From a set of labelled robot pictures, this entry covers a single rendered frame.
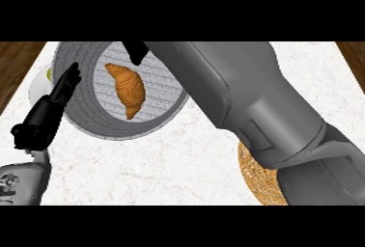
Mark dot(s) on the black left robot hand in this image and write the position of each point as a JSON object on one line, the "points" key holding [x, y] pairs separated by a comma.
{"points": [[38, 119]]}

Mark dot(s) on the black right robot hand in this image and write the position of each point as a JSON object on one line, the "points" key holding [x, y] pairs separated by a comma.
{"points": [[135, 51]]}

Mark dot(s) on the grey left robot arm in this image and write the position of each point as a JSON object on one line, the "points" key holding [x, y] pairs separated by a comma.
{"points": [[21, 183]]}

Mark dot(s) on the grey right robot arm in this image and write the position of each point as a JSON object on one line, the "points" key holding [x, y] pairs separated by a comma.
{"points": [[267, 119]]}

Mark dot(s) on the brown croissant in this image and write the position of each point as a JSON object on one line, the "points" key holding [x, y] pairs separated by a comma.
{"points": [[129, 90]]}

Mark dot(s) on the round grey placemat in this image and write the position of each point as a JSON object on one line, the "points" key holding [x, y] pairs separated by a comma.
{"points": [[95, 106]]}

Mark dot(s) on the tan wicker basket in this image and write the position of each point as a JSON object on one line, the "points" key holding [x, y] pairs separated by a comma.
{"points": [[259, 180]]}

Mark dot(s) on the white plate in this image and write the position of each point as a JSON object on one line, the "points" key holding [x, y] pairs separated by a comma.
{"points": [[41, 87]]}

